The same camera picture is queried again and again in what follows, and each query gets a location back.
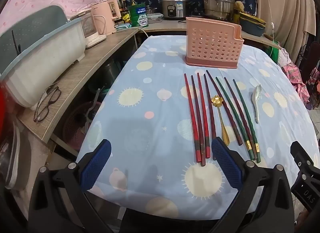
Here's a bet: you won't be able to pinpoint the pink plastic basket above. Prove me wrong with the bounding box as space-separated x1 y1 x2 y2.
62 101 103 148

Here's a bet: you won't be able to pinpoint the dark framed eyeglasses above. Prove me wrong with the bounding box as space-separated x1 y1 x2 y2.
33 86 62 124

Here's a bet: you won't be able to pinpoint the dark wooden chair back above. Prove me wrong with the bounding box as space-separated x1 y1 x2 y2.
299 41 320 73

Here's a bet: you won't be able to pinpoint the beige curtain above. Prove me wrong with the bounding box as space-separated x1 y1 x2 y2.
254 0 313 61

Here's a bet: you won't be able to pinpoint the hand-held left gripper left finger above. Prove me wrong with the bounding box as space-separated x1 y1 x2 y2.
29 139 123 233

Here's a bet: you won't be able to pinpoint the blue printed tablecloth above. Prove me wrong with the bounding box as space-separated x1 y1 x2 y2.
75 34 319 223

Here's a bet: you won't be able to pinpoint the pink printed cloth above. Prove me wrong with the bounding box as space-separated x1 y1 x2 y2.
281 48 310 103

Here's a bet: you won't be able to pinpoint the green chopstick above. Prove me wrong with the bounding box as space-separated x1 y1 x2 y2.
233 79 261 163
216 77 253 161

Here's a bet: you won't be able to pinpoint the white dish drainer box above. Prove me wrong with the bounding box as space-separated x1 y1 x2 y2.
0 5 87 109

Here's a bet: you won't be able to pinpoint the clear food container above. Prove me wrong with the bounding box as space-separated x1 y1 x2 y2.
147 13 164 22

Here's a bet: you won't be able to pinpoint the dark brown chopstick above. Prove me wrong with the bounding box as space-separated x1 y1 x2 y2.
206 70 243 146
224 77 257 161
204 73 217 160
191 75 206 167

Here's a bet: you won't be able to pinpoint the white power cable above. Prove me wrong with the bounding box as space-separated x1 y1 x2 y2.
116 27 148 39

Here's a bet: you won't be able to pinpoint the pink electric kettle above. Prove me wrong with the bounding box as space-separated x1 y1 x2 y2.
90 0 122 36

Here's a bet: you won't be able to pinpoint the green bag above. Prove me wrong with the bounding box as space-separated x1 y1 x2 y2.
269 40 283 63

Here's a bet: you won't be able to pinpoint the red chopstick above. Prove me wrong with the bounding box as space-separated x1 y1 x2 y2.
197 72 210 158
184 73 201 165

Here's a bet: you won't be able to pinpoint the green tin can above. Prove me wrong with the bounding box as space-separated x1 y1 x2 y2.
128 2 148 27

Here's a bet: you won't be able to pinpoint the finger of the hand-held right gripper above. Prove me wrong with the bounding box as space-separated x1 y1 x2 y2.
290 141 315 173

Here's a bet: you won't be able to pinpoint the person's right hand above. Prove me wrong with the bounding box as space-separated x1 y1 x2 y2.
297 210 313 226

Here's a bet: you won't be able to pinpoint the stack of blue yellow bowls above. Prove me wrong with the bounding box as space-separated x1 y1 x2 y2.
239 11 267 36

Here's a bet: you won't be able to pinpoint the pink perforated utensil holder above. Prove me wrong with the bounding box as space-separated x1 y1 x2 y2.
184 17 244 69

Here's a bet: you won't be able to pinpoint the gold flower spoon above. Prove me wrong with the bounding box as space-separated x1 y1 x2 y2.
211 95 230 146

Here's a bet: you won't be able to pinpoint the silver rice cooker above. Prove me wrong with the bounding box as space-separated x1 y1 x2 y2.
160 0 190 21

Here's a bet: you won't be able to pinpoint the white blender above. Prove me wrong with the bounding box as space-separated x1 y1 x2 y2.
70 9 107 49

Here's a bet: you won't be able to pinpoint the white cord with switch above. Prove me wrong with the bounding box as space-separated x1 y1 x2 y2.
264 0 276 41

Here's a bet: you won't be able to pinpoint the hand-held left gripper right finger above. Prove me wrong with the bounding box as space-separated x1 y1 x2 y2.
212 138 294 233

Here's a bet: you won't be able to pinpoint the wooden counter shelf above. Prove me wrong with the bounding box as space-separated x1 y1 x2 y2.
17 19 282 143

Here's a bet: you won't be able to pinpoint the stainless steel steamer pot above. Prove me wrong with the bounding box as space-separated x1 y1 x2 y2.
202 0 235 21

